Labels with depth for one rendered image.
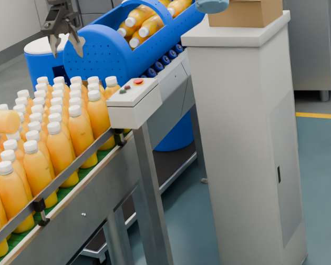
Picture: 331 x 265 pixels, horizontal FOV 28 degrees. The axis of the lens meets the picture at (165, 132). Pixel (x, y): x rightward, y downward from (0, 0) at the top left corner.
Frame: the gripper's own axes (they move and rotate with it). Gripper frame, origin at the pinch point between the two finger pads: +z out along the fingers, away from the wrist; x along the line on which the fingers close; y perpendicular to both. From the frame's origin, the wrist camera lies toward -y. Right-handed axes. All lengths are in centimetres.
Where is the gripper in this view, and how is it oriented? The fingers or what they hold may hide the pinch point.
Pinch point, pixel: (67, 56)
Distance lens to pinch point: 230.6
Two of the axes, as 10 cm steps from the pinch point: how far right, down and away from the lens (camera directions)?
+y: 3.9, -4.4, 8.1
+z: 1.6, 9.0, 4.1
